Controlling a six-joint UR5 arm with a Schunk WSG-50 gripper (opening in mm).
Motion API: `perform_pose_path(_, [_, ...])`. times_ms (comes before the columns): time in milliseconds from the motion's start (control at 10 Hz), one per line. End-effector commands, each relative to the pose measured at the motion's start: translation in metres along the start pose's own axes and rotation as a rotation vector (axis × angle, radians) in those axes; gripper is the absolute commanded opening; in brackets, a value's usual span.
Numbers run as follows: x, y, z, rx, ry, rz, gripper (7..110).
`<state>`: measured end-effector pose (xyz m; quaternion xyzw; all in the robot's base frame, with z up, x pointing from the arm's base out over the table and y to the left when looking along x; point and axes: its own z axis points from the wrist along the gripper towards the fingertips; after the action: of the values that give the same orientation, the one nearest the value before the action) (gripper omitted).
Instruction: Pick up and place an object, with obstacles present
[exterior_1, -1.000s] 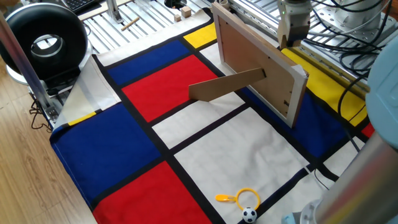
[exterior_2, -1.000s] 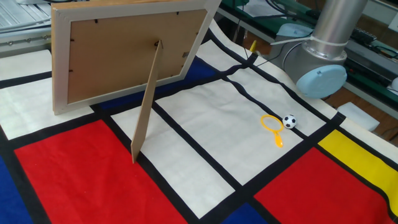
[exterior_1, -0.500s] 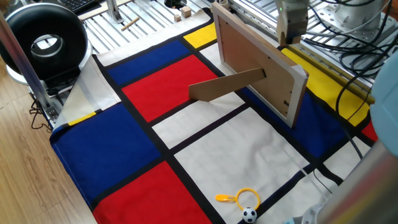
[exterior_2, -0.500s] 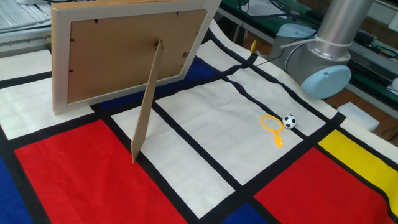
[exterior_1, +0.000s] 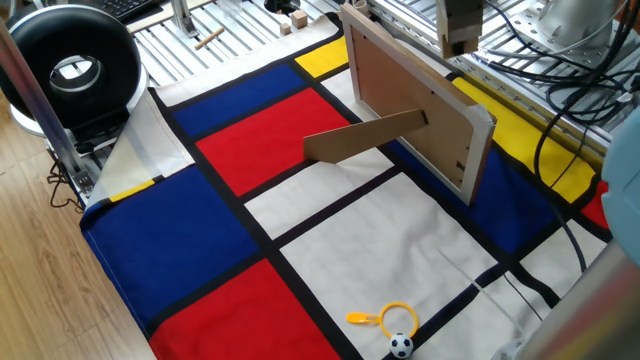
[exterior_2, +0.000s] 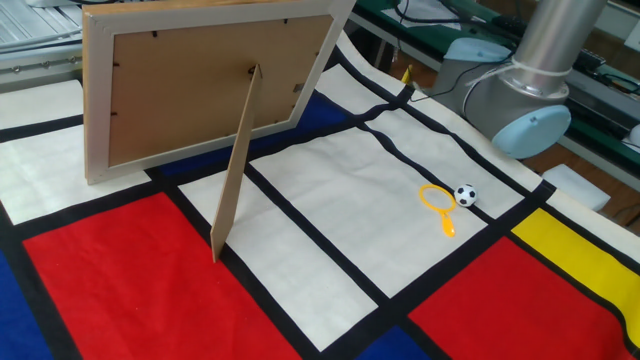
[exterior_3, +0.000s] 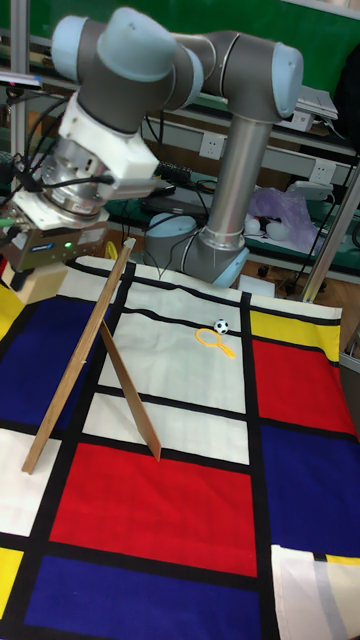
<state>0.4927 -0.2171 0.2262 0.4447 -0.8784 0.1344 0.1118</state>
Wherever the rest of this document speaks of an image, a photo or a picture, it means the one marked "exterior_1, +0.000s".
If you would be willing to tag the metal Schunk gripper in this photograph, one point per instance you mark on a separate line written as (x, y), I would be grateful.
(462, 17)

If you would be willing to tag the plain wooden block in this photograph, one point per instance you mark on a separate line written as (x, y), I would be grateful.
(460, 48)

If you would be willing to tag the silver grey UR5 robot arm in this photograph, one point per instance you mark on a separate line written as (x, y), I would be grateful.
(622, 190)

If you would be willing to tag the small wooden cube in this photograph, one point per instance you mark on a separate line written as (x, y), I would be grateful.
(299, 19)

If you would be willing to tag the tiny wooden cube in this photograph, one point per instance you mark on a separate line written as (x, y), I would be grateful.
(285, 28)

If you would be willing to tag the short wooden stick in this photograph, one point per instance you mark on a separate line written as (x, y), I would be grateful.
(209, 38)

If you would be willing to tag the yellow toy magnifying glass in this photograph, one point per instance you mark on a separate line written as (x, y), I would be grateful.
(356, 318)

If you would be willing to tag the small toy soccer ball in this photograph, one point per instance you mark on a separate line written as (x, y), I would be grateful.
(401, 345)

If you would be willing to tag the black computer keyboard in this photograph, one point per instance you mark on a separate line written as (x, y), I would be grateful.
(122, 6)

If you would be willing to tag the Mondrian pattern cloth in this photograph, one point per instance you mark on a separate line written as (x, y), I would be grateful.
(175, 240)

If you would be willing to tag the aluminium profile bar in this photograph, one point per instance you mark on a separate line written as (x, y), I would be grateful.
(45, 120)

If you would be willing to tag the picture frame with cardboard stand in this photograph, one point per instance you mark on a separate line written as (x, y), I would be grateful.
(415, 85)

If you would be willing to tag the metal upright bracket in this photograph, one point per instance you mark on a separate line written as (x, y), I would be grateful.
(182, 17)

